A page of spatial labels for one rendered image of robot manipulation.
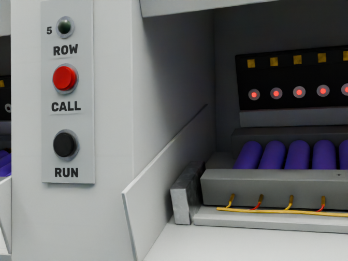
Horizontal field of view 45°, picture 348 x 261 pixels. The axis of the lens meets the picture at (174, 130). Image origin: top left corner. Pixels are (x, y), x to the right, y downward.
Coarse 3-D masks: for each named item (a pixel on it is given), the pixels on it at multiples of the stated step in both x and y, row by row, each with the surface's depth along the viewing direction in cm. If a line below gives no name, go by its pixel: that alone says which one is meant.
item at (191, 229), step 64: (256, 64) 39; (320, 64) 37; (192, 128) 36; (256, 128) 40; (320, 128) 38; (128, 192) 25; (192, 192) 30; (256, 192) 30; (320, 192) 28; (192, 256) 26; (256, 256) 25; (320, 256) 24
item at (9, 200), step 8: (0, 120) 51; (8, 120) 51; (0, 128) 51; (8, 128) 51; (0, 184) 28; (8, 184) 29; (0, 192) 28; (8, 192) 29; (0, 200) 28; (8, 200) 29; (0, 208) 28; (8, 208) 29; (0, 216) 28; (8, 216) 29; (0, 224) 29; (8, 224) 29; (0, 232) 32; (8, 232) 29; (0, 240) 31; (8, 240) 29; (0, 248) 30; (8, 248) 29; (0, 256) 30; (8, 256) 29
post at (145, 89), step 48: (96, 0) 27; (96, 48) 27; (144, 48) 28; (192, 48) 38; (96, 96) 27; (144, 96) 28; (192, 96) 37; (96, 144) 27; (144, 144) 28; (48, 192) 28; (96, 192) 27; (48, 240) 28; (96, 240) 27
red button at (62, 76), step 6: (66, 66) 27; (54, 72) 28; (60, 72) 27; (66, 72) 27; (72, 72) 27; (54, 78) 27; (60, 78) 27; (66, 78) 27; (72, 78) 27; (54, 84) 28; (60, 84) 27; (66, 84) 27; (72, 84) 27; (66, 90) 27
